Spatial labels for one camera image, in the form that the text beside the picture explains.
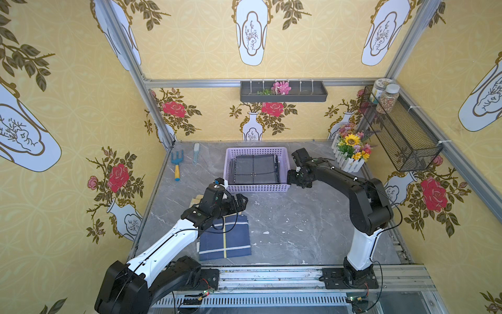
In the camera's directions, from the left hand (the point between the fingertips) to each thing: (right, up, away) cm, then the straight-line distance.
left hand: (233, 199), depth 84 cm
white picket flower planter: (+58, +21, +14) cm, 63 cm away
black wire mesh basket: (+74, +25, -1) cm, 78 cm away
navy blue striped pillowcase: (-2, -16, 0) cm, 16 cm away
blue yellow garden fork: (-36, +16, +30) cm, 49 cm away
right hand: (+31, +8, +14) cm, 35 cm away
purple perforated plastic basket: (+25, +13, +23) cm, 37 cm away
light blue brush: (-26, +24, +33) cm, 48 cm away
